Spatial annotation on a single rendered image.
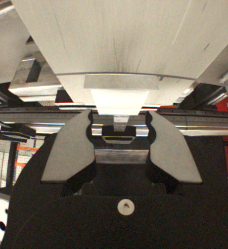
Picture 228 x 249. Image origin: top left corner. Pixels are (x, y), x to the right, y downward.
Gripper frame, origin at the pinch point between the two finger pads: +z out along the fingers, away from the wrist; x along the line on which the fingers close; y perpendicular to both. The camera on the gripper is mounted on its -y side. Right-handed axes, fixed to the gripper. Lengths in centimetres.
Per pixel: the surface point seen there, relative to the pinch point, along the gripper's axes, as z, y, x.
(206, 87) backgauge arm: 39, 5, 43
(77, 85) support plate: 5.2, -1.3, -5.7
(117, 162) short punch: 1.5, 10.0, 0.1
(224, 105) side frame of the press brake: 60, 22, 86
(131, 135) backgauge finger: 20.4, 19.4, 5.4
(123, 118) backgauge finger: 12.8, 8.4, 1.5
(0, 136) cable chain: 32, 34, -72
